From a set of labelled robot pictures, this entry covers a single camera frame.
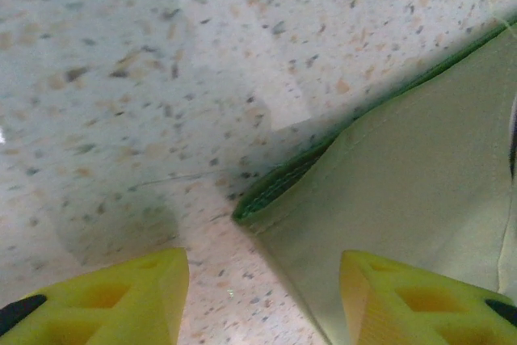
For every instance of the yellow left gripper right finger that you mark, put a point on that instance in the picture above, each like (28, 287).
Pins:
(424, 312)

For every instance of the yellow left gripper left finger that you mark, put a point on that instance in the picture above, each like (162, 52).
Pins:
(101, 308)

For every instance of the khaki skirt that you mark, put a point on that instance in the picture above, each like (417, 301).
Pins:
(404, 179)

